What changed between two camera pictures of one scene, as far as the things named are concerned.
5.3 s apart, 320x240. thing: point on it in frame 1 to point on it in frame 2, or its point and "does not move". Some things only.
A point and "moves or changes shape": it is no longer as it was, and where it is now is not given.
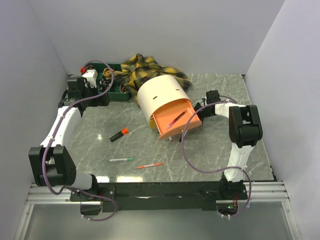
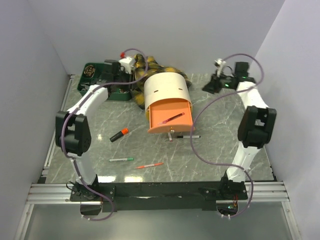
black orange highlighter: x=123 y=132 does not move
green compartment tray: x=106 y=73 does not move
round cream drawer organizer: x=164 y=103 moves or changes shape
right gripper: x=197 y=106 to x=214 y=87
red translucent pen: x=176 y=119 to x=170 y=118
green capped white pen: x=121 y=160 does not move
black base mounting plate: x=156 y=196 does not move
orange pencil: x=143 y=166 does not move
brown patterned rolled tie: x=90 y=67 does not move
